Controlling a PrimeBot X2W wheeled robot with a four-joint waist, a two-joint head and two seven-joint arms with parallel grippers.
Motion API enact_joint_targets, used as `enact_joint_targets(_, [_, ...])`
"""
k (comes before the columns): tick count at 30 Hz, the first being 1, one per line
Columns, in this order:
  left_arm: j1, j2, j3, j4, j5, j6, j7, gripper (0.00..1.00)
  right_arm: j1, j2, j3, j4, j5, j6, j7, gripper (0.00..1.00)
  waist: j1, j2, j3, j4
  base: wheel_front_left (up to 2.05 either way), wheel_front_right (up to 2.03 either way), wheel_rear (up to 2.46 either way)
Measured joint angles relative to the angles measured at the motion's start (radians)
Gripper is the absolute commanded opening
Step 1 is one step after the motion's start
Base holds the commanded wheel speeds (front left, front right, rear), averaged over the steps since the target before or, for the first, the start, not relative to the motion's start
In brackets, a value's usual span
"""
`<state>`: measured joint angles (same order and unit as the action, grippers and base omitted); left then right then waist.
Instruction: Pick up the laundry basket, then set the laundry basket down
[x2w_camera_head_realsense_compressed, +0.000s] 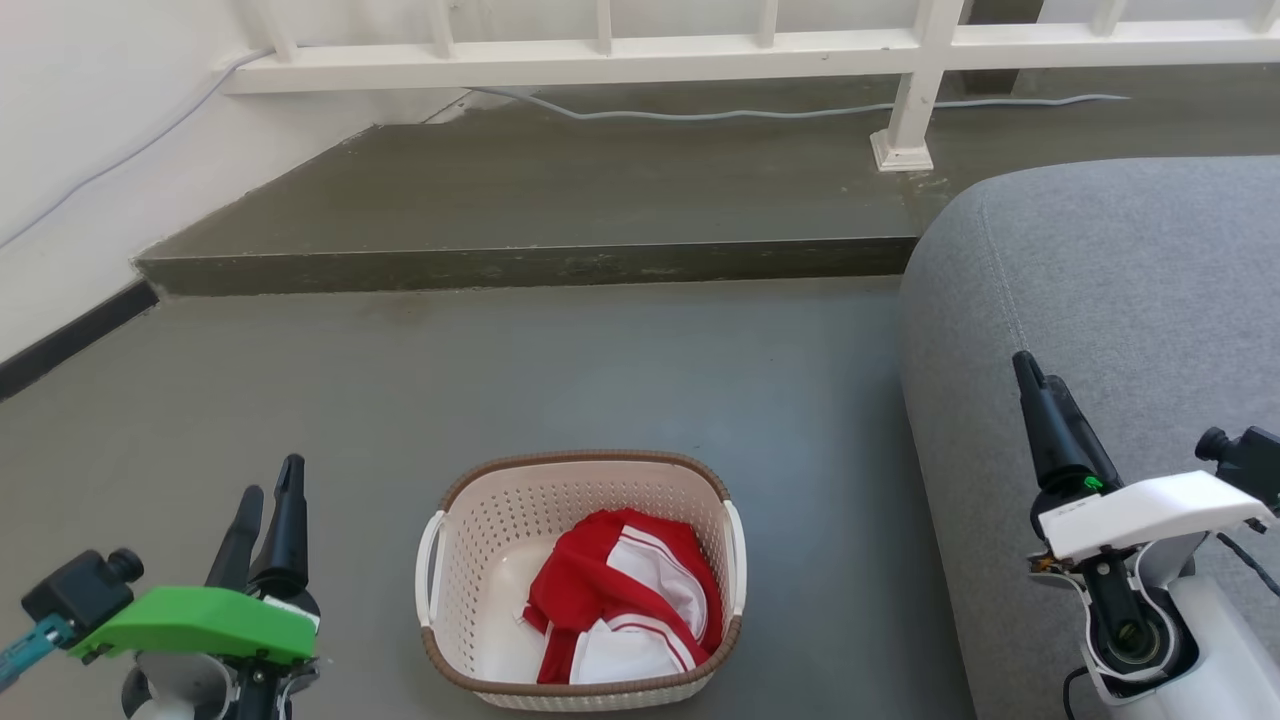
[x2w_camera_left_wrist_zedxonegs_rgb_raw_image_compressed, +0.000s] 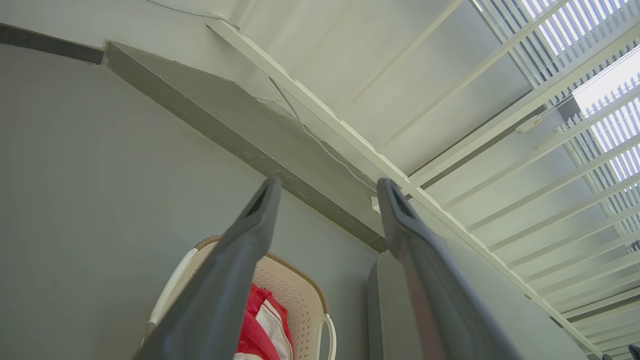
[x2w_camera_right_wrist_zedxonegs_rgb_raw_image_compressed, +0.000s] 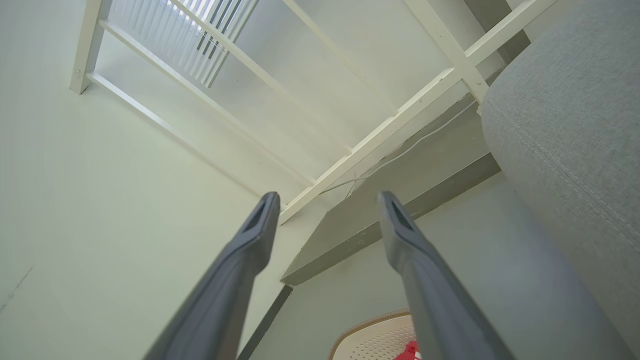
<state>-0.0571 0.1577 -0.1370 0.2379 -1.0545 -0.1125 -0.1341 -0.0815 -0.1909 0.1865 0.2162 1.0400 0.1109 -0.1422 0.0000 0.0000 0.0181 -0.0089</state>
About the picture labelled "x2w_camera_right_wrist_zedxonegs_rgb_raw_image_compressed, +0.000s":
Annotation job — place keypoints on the white wooden railing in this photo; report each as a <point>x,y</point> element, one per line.
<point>400,117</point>

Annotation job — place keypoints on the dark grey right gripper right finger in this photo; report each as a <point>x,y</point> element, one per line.
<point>430,290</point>

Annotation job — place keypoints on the grey fabric sofa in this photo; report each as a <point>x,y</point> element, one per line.
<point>575,125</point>

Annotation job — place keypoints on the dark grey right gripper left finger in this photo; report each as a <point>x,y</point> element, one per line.
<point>235,280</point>

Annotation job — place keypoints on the red and white garment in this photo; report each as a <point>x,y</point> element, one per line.
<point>410,352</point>

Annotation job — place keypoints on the beige perforated laundry basket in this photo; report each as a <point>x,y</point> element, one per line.
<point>370,340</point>

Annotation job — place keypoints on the white slatted window blind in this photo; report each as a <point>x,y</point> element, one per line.
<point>185,35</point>

